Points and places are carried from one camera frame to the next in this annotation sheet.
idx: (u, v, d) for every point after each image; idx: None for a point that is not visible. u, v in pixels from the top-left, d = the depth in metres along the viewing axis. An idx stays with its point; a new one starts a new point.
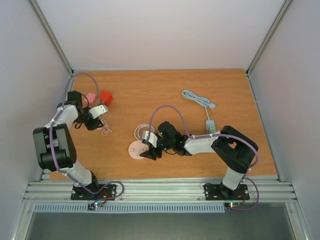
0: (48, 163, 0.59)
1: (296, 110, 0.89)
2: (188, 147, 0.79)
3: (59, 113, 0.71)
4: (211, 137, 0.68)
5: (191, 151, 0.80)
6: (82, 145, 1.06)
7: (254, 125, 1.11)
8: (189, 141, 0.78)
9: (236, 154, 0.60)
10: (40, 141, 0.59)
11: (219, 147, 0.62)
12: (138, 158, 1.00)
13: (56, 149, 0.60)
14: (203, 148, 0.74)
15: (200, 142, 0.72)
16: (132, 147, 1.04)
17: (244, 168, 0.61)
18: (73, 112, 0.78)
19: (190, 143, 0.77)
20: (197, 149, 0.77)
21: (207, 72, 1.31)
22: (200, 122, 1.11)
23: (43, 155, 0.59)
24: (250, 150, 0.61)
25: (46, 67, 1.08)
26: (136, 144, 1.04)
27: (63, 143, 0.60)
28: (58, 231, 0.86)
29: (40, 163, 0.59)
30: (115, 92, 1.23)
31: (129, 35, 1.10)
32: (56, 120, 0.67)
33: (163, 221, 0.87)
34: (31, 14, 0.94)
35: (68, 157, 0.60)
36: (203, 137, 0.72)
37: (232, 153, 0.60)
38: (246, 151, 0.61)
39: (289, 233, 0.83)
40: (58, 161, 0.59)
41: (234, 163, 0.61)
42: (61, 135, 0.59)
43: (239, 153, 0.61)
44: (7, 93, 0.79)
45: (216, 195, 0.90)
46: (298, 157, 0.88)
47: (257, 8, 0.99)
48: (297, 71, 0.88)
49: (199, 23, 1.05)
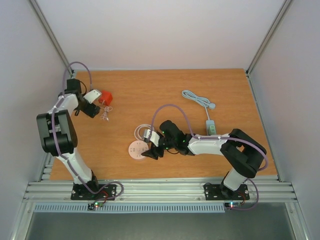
0: (51, 147, 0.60)
1: (296, 110, 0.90)
2: (192, 147, 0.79)
3: (61, 101, 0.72)
4: (219, 139, 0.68)
5: (195, 151, 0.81)
6: (82, 144, 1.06)
7: (254, 125, 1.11)
8: (194, 141, 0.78)
9: (245, 159, 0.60)
10: (42, 125, 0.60)
11: (229, 152, 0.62)
12: (140, 158, 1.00)
13: (58, 134, 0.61)
14: (207, 150, 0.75)
15: (205, 143, 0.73)
16: (132, 146, 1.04)
17: (253, 173, 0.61)
18: (73, 101, 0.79)
19: (195, 143, 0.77)
20: (200, 150, 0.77)
21: (207, 72, 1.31)
22: (200, 122, 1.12)
23: (47, 140, 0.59)
24: (259, 154, 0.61)
25: (46, 67, 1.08)
26: (136, 144, 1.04)
27: (65, 128, 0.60)
28: (57, 231, 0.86)
29: (43, 147, 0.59)
30: (115, 91, 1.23)
31: (129, 35, 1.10)
32: (57, 107, 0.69)
33: (163, 221, 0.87)
34: (31, 13, 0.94)
35: (70, 141, 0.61)
36: (209, 139, 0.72)
37: (241, 158, 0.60)
38: (255, 155, 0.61)
39: (289, 233, 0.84)
40: (60, 145, 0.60)
41: (243, 168, 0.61)
42: (63, 119, 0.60)
43: (247, 158, 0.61)
44: (7, 92, 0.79)
45: (216, 195, 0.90)
46: (297, 156, 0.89)
47: (257, 8, 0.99)
48: (297, 71, 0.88)
49: (199, 23, 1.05)
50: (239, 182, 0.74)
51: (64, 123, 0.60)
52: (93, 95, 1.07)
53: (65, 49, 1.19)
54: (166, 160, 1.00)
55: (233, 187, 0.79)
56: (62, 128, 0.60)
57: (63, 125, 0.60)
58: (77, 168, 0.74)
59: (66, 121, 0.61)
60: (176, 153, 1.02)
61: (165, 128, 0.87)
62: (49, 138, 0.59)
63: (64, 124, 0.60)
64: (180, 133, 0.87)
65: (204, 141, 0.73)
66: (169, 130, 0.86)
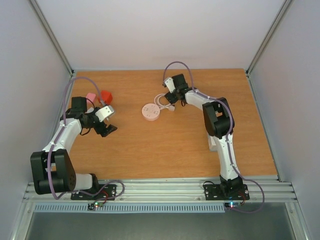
0: (44, 189, 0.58)
1: (296, 111, 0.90)
2: (187, 97, 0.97)
3: (61, 132, 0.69)
4: (207, 99, 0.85)
5: (187, 100, 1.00)
6: (82, 145, 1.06)
7: (254, 125, 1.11)
8: (190, 92, 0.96)
9: (215, 120, 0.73)
10: (37, 164, 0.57)
11: (207, 109, 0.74)
12: (149, 118, 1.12)
13: (54, 175, 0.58)
14: (196, 103, 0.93)
15: (197, 98, 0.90)
16: (148, 106, 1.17)
17: (215, 132, 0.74)
18: (76, 127, 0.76)
19: (190, 95, 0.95)
20: (191, 100, 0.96)
21: (207, 72, 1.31)
22: (201, 122, 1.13)
23: (41, 181, 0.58)
24: (229, 121, 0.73)
25: (46, 67, 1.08)
26: (150, 107, 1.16)
27: (61, 170, 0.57)
28: (57, 231, 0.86)
29: (36, 188, 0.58)
30: (115, 92, 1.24)
31: (129, 35, 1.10)
32: (56, 141, 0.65)
33: (163, 221, 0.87)
34: (32, 14, 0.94)
35: (66, 184, 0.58)
36: (200, 95, 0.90)
37: (213, 118, 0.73)
38: (225, 121, 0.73)
39: (289, 233, 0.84)
40: (54, 188, 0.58)
41: (210, 126, 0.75)
42: (60, 161, 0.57)
43: (218, 120, 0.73)
44: (7, 93, 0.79)
45: (216, 195, 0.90)
46: (297, 156, 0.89)
47: (257, 8, 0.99)
48: (297, 72, 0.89)
49: (199, 23, 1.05)
50: (227, 162, 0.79)
51: (61, 164, 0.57)
52: (104, 112, 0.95)
53: (65, 50, 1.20)
54: (166, 159, 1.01)
55: (226, 176, 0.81)
56: (59, 170, 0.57)
57: (60, 167, 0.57)
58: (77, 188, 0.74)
59: (63, 163, 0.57)
60: (176, 153, 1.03)
61: (174, 78, 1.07)
62: (43, 180, 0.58)
63: (61, 166, 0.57)
64: (185, 85, 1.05)
65: (197, 96, 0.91)
66: (176, 79, 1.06)
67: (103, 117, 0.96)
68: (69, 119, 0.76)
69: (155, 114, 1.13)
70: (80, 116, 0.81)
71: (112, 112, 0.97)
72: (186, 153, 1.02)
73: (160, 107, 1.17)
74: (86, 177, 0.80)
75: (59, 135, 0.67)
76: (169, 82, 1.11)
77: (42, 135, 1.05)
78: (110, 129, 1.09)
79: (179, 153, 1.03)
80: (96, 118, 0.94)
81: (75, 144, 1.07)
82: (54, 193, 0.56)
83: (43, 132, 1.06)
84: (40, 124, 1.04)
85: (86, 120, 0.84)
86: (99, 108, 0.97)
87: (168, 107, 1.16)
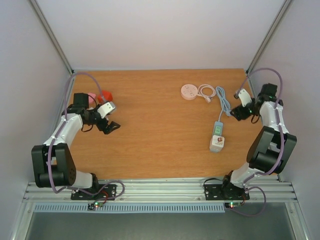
0: (44, 182, 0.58)
1: (296, 110, 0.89)
2: (263, 108, 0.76)
3: (62, 126, 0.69)
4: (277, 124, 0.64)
5: (261, 111, 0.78)
6: (82, 145, 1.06)
7: (254, 126, 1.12)
8: (271, 104, 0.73)
9: (262, 150, 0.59)
10: (37, 157, 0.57)
11: (264, 134, 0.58)
12: (183, 95, 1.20)
13: (54, 169, 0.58)
14: (265, 120, 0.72)
15: (270, 115, 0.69)
16: (189, 86, 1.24)
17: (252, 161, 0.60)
18: (78, 122, 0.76)
19: (266, 107, 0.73)
20: (264, 115, 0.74)
21: (207, 72, 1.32)
22: (201, 122, 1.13)
23: (41, 174, 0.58)
24: (273, 161, 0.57)
25: (45, 66, 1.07)
26: (193, 89, 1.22)
27: (62, 165, 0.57)
28: (57, 232, 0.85)
29: (36, 181, 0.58)
30: (115, 92, 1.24)
31: (129, 35, 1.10)
32: (57, 135, 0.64)
33: (163, 221, 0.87)
34: (32, 14, 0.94)
35: (66, 178, 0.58)
36: (276, 116, 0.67)
37: (261, 146, 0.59)
38: (270, 159, 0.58)
39: (289, 233, 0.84)
40: (54, 182, 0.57)
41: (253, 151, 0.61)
42: (60, 154, 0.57)
43: (264, 153, 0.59)
44: (7, 93, 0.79)
45: (216, 195, 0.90)
46: (298, 156, 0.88)
47: (258, 8, 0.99)
48: (297, 71, 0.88)
49: (199, 23, 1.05)
50: (239, 178, 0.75)
51: (61, 158, 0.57)
52: (105, 107, 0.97)
53: (64, 50, 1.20)
54: (166, 159, 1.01)
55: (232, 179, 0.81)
56: (59, 164, 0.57)
57: (61, 161, 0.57)
58: (76, 185, 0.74)
59: (63, 158, 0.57)
60: (176, 153, 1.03)
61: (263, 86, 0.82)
62: (43, 174, 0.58)
63: (61, 160, 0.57)
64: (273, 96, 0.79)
65: (272, 113, 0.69)
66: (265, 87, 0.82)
67: (105, 114, 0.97)
68: (70, 115, 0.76)
69: (190, 96, 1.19)
70: (82, 112, 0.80)
71: (113, 108, 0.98)
72: (186, 153, 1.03)
73: (199, 93, 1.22)
74: (86, 176, 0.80)
75: (61, 129, 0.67)
76: (242, 93, 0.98)
77: (42, 135, 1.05)
78: (113, 126, 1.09)
79: (179, 153, 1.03)
80: (98, 114, 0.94)
81: (75, 144, 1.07)
82: (54, 187, 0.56)
83: (43, 132, 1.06)
84: (40, 124, 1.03)
85: (87, 116, 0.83)
86: (100, 105, 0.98)
87: (205, 97, 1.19)
